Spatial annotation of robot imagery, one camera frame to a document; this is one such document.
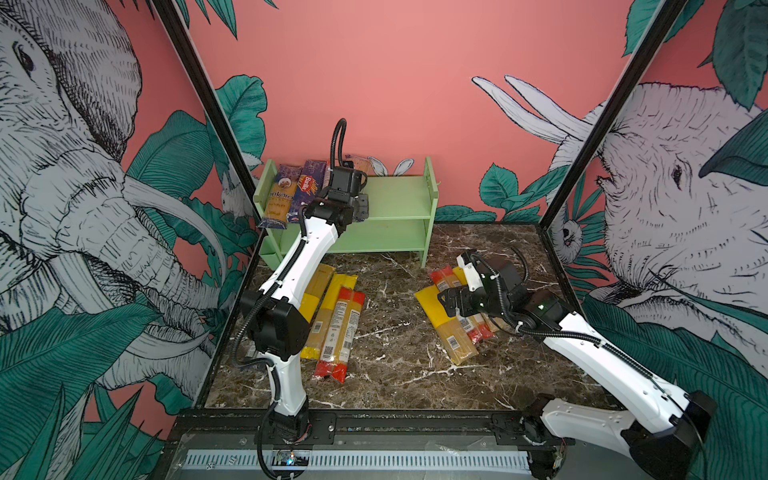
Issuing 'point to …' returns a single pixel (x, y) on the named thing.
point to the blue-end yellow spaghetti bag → (369, 165)
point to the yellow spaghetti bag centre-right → (454, 335)
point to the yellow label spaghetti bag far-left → (314, 290)
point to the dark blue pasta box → (310, 184)
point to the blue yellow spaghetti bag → (281, 197)
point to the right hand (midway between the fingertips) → (450, 289)
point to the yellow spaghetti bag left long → (331, 287)
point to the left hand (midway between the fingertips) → (355, 193)
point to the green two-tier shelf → (400, 217)
